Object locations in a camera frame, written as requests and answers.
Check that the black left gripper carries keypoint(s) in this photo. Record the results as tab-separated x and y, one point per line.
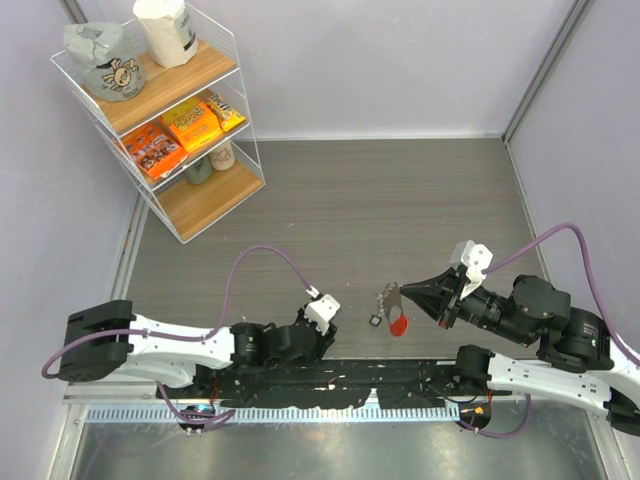
324	342

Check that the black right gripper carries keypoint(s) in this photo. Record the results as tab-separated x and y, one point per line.
439	295

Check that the red handled crescent blade keychain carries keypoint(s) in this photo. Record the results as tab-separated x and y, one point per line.
390	309

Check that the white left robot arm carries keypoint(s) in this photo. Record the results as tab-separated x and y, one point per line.
111	338

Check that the green bottle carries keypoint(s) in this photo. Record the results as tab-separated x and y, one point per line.
199	171

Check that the beige cup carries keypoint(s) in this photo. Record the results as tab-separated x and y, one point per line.
222	157

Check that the yellow candy bag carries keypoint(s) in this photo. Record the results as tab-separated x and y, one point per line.
229	118

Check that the orange yellow snack box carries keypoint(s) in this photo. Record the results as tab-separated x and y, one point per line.
192	124

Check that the white paper bag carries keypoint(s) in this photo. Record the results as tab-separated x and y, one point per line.
168	30

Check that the grey paper bag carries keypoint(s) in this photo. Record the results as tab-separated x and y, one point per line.
106	60

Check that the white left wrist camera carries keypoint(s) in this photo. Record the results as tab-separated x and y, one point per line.
321	310

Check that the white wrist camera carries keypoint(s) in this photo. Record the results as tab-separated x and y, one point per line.
474	259
321	310

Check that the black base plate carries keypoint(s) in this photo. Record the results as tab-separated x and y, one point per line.
331	384

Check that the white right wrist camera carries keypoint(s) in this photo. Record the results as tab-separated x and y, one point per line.
474	259

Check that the white slotted cable duct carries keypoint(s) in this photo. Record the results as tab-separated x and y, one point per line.
369	412

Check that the white wire shelf unit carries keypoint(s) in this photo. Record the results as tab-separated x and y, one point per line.
187	210

